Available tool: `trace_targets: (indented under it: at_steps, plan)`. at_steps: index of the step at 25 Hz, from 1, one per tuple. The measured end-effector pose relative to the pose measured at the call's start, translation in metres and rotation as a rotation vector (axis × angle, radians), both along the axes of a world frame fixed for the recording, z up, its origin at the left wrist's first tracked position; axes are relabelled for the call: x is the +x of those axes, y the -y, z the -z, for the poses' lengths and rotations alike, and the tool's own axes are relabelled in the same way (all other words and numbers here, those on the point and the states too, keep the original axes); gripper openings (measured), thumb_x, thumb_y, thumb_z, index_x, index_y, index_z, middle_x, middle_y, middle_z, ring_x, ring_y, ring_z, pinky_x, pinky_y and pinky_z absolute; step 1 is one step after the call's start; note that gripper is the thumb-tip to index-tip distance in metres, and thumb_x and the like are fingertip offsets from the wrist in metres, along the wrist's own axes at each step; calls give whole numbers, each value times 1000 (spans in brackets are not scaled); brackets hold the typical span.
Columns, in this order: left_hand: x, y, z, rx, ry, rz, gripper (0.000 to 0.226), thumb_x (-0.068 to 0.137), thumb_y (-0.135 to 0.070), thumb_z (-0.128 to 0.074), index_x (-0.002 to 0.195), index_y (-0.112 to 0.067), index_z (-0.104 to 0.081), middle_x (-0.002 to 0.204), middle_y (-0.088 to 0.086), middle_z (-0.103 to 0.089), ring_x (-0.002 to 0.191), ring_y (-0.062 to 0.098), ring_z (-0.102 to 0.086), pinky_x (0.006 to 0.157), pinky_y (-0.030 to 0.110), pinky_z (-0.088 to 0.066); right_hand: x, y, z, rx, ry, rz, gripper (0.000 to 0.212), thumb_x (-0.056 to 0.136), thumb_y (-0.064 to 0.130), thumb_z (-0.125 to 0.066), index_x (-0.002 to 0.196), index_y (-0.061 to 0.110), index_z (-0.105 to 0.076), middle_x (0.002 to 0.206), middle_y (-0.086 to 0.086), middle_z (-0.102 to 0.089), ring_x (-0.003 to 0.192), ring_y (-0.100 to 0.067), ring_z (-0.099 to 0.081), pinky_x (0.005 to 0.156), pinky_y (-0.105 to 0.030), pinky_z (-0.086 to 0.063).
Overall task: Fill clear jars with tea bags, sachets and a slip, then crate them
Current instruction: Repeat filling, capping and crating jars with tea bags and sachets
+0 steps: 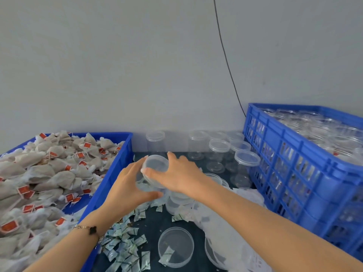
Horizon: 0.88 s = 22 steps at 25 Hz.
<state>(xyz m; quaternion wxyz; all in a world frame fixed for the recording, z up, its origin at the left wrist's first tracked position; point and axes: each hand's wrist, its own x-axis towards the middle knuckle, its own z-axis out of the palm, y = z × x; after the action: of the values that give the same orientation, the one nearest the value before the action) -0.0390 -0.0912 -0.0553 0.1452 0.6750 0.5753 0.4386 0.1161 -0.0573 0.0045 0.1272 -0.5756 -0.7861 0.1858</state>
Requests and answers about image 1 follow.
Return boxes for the person's left hand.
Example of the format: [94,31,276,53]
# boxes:
[99,156,165,223]

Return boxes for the person's right hand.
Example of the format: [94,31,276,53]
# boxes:
[142,151,213,197]

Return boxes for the clear plastic jar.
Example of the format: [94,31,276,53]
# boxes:
[141,155,171,189]

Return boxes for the pile of green desiccant packets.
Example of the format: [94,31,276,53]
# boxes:
[96,198,188,272]

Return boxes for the group of lidded jars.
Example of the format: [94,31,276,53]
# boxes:
[146,130,262,189]

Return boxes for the pile of tea bags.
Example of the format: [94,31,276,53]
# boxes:
[0,131,126,272]

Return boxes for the pile of white label papers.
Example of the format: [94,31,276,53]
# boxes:
[173,187,273,272]

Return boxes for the blue slatted crate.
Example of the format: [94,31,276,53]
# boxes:
[243,103,363,261]

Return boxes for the person's right forearm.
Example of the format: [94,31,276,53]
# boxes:
[195,177,363,272]

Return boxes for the person's left forearm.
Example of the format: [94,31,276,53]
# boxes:
[25,208,119,272]

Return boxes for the blue plastic tray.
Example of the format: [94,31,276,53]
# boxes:
[0,132,134,272]

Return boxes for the thin beaded bracelet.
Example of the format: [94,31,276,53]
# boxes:
[74,224,105,247]

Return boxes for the black cable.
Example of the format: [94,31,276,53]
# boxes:
[213,0,246,117]

